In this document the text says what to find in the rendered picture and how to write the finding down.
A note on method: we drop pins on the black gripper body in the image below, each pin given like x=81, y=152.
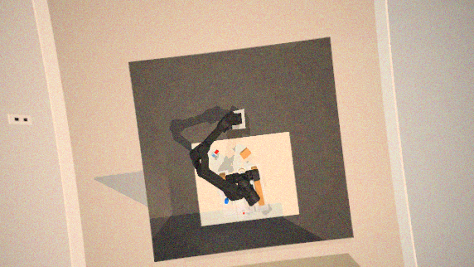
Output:
x=253, y=174

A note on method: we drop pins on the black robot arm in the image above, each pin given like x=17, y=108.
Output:
x=200, y=152

